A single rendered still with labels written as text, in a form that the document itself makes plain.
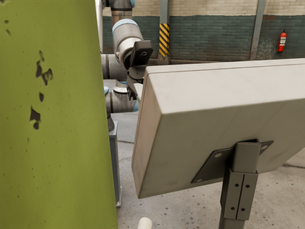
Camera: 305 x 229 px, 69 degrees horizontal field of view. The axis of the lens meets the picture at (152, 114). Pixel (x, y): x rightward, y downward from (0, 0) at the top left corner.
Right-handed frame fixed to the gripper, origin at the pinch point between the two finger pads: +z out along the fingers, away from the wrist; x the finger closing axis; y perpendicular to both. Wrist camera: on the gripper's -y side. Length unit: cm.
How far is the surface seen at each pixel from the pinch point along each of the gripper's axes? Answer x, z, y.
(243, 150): -8.0, 20.2, -11.8
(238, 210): -8.6, 26.7, -2.0
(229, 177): -6.5, 22.5, -7.2
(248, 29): -435, -451, 258
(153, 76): 6.5, 13.2, -21.9
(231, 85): -3.2, 15.8, -21.9
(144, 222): 1.2, 16.9, 39.3
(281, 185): -131, -3, 125
